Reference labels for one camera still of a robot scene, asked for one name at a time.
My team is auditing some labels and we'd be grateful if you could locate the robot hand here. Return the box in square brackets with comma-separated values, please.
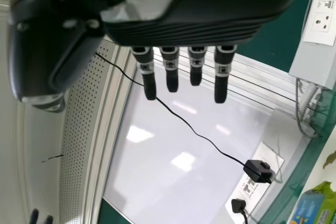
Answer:
[7, 0, 317, 114]

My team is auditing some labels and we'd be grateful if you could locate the yellow-green biscuit packet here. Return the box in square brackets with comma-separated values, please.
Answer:
[288, 180, 336, 224]

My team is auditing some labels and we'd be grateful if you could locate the plate with brown leaf pattern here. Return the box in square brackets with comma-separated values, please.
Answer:
[286, 150, 336, 224]

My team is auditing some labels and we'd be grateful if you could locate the white angled socket box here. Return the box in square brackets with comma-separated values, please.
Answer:
[288, 0, 336, 91]

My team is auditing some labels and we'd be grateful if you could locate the white socket strip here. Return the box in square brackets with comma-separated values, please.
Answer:
[225, 141, 286, 217]

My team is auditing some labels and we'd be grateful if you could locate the black power adapter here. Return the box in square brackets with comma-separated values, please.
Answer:
[243, 159, 276, 184]

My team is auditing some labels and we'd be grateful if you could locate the white ridged cable duct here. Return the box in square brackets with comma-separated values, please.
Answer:
[151, 47, 299, 111]

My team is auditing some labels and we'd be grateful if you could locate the thin black adapter cable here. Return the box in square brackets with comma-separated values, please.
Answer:
[94, 52, 249, 169]

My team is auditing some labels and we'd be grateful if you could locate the white perforated cable duct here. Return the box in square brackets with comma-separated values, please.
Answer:
[59, 37, 121, 224]

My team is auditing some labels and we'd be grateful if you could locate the black plug with cable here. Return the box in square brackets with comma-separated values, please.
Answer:
[230, 198, 250, 224]

